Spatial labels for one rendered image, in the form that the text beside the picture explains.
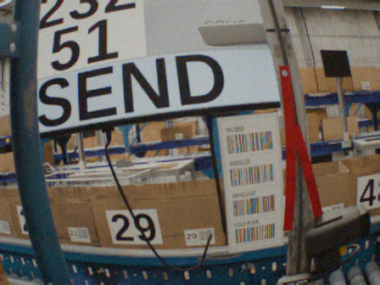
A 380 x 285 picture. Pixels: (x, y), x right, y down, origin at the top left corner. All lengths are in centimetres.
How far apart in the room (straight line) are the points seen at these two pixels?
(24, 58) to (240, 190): 45
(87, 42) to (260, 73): 29
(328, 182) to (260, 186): 64
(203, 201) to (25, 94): 104
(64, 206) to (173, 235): 36
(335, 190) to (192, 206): 42
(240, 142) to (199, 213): 66
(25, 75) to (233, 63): 52
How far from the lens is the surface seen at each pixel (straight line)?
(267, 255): 127
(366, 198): 133
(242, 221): 69
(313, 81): 583
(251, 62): 78
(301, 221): 70
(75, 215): 145
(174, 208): 133
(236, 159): 67
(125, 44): 76
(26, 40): 32
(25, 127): 31
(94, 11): 78
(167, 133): 1024
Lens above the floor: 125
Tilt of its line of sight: 3 degrees down
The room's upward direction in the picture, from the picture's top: 7 degrees counter-clockwise
